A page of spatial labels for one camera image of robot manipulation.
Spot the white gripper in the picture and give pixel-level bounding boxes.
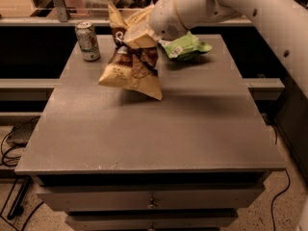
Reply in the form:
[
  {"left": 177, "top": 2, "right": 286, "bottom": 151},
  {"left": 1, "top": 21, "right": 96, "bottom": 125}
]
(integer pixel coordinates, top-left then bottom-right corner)
[{"left": 123, "top": 0, "right": 188, "bottom": 49}]

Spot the brown sea salt chip bag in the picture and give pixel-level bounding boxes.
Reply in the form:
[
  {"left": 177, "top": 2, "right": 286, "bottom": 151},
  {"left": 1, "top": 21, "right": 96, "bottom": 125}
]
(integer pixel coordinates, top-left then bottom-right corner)
[{"left": 98, "top": 2, "right": 163, "bottom": 100}]

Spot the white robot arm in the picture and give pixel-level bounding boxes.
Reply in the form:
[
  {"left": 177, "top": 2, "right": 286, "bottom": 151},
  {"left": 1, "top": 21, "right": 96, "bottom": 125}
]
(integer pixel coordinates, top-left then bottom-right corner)
[{"left": 146, "top": 0, "right": 308, "bottom": 231}]

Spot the green chip bag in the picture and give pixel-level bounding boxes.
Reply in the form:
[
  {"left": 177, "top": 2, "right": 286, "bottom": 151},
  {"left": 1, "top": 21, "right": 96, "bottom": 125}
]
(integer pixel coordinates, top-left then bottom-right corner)
[{"left": 159, "top": 32, "right": 213, "bottom": 62}]

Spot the green 7up soda can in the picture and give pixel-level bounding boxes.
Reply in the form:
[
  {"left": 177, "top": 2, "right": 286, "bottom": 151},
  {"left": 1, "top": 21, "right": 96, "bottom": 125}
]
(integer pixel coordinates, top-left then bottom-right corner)
[{"left": 75, "top": 21, "right": 100, "bottom": 62}]

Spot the grey drawer cabinet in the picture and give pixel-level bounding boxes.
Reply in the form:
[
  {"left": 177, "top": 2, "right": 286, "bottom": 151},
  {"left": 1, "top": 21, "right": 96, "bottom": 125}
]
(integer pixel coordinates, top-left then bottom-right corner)
[{"left": 16, "top": 35, "right": 285, "bottom": 216}]

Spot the black power adapter box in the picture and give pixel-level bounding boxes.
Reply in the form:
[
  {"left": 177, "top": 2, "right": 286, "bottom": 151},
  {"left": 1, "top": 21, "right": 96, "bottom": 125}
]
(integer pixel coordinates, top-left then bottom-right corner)
[{"left": 6, "top": 123, "right": 35, "bottom": 147}]

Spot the upper drawer with knob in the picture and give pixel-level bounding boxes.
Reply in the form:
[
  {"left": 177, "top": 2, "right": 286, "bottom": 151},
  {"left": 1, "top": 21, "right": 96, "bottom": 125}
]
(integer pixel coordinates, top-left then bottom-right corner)
[{"left": 38, "top": 184, "right": 265, "bottom": 213}]

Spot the drawer with knob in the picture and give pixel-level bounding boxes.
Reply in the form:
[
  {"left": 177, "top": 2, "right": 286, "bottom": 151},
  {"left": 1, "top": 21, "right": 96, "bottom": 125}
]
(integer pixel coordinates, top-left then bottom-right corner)
[
  {"left": 65, "top": 211, "right": 238, "bottom": 231},
  {"left": 38, "top": 184, "right": 265, "bottom": 213}
]

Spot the lower drawer with knob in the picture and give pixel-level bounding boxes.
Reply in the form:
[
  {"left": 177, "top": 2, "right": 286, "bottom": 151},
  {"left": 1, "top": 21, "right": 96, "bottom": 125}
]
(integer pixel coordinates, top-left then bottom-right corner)
[{"left": 65, "top": 211, "right": 238, "bottom": 231}]

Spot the grey metal shelf rail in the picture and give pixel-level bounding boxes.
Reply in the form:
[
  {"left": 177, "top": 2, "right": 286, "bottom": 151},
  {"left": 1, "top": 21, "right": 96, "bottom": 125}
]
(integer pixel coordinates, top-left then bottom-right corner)
[{"left": 0, "top": 0, "right": 252, "bottom": 29}]

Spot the black cables left floor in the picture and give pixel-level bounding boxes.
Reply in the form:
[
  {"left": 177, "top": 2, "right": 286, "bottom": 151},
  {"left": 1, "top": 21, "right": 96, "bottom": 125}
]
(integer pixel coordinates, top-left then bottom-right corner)
[{"left": 0, "top": 116, "right": 44, "bottom": 231}]

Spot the black cable right floor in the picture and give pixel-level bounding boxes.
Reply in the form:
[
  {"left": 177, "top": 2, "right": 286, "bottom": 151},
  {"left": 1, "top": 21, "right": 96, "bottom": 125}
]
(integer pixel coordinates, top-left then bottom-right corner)
[{"left": 264, "top": 118, "right": 292, "bottom": 231}]

